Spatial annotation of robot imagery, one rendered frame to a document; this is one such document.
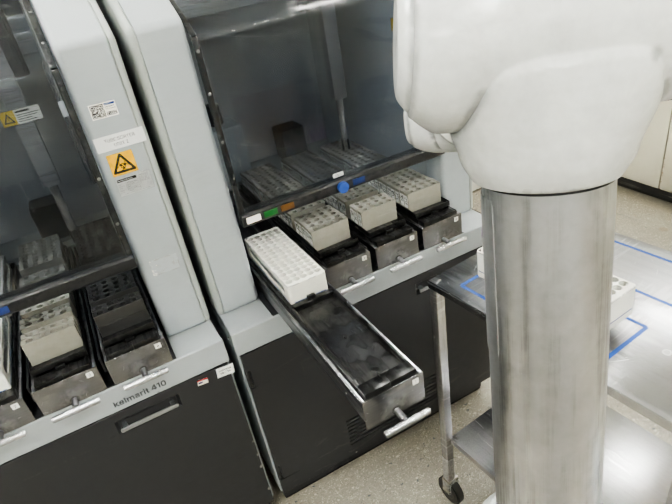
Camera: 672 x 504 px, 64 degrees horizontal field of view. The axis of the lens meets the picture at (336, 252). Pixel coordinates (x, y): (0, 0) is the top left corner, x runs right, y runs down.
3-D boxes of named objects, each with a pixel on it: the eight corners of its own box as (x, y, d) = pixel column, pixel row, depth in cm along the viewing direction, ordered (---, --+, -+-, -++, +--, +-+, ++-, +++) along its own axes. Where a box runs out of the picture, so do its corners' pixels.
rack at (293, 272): (248, 257, 150) (243, 238, 147) (281, 245, 153) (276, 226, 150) (292, 309, 126) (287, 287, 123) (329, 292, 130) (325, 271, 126)
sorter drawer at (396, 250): (280, 193, 201) (275, 171, 196) (312, 181, 205) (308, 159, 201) (386, 278, 143) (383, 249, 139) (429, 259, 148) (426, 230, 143)
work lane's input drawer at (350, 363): (243, 275, 155) (236, 248, 151) (287, 257, 160) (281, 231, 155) (378, 447, 98) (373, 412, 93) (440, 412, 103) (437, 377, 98)
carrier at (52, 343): (84, 340, 125) (74, 320, 122) (85, 345, 123) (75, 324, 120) (31, 362, 121) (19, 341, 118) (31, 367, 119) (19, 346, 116)
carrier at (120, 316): (149, 314, 130) (141, 294, 127) (151, 318, 129) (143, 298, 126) (100, 334, 126) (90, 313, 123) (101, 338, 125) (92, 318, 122)
